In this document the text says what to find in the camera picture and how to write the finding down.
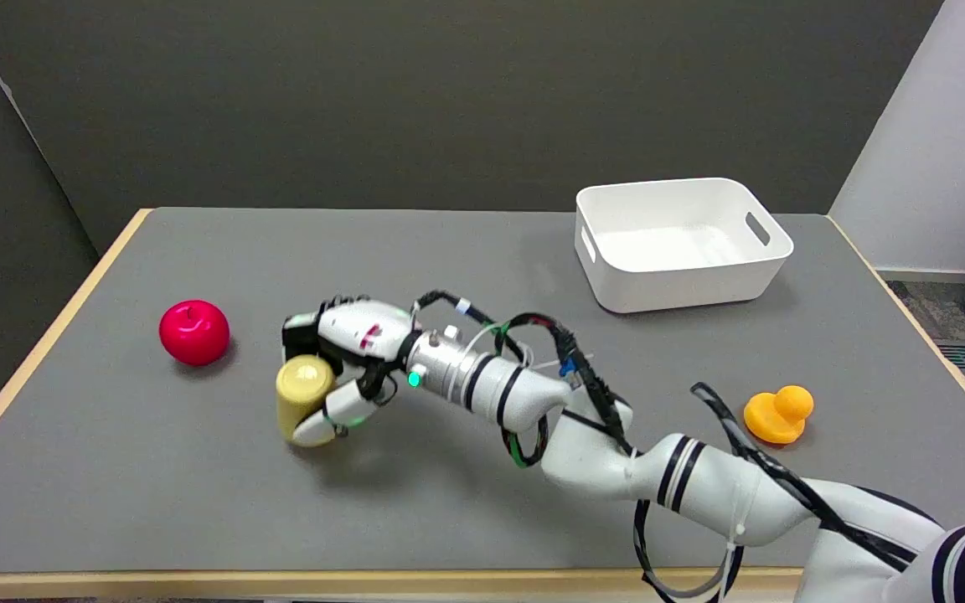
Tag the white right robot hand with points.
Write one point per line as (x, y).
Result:
(361, 329)

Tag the yellow cup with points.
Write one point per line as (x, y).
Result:
(301, 392)

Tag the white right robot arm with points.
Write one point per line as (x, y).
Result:
(700, 481)

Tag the white plastic box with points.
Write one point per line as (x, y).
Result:
(679, 243)

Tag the red apple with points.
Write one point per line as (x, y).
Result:
(193, 332)

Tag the orange toy duck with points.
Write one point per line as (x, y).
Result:
(777, 415)

